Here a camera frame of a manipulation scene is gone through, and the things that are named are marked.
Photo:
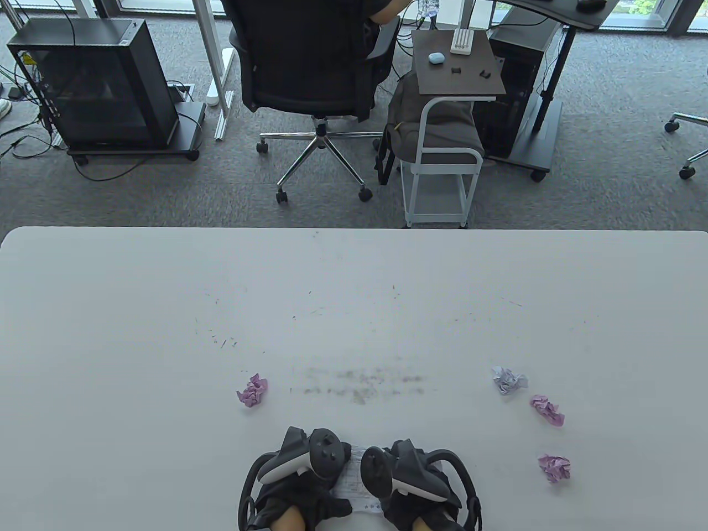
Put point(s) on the black rolling platform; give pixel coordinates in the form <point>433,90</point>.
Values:
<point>191,124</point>

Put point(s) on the pink paper invoice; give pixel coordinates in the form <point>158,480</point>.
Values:
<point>555,467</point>
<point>254,390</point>
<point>547,410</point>

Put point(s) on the white desk leg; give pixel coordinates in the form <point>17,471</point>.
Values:
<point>213,44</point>

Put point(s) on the black office chair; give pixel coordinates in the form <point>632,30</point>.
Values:
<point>310,55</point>

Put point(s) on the silver chair base with casters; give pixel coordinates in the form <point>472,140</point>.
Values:
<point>691,117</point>

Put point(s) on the grey hand controller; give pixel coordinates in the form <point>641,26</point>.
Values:
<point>326,453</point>
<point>415,470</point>

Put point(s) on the clear plastic water bottle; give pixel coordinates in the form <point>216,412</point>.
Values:
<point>428,6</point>

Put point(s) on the person's left forearm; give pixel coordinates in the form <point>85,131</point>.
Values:
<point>289,521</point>

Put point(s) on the white paper invoice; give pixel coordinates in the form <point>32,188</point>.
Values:
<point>509,380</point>
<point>351,481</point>

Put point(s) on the person's right forearm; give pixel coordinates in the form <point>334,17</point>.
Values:
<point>426,524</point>

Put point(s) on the black standing desk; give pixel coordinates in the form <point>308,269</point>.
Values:
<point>553,11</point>

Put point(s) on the white side table brown top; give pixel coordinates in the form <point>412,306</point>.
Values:
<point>437,77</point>

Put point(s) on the person's left hand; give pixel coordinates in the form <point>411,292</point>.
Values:
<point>315,498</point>

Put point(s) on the grey backpack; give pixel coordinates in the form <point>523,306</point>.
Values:
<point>404,110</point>

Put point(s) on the black glass computer tower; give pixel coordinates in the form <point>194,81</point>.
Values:
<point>99,83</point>

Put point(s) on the person's right hand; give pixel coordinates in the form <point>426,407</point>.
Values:
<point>404,511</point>

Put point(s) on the light blue earbuds case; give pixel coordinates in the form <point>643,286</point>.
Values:
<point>437,58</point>

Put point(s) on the black floor socket box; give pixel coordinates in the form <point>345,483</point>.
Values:
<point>182,91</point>

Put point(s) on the black power adapter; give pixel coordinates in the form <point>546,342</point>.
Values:
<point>15,92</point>

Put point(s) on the white slotted box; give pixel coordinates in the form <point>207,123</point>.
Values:
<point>462,41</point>

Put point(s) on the black computer mouse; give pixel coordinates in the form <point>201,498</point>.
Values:
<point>591,4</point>

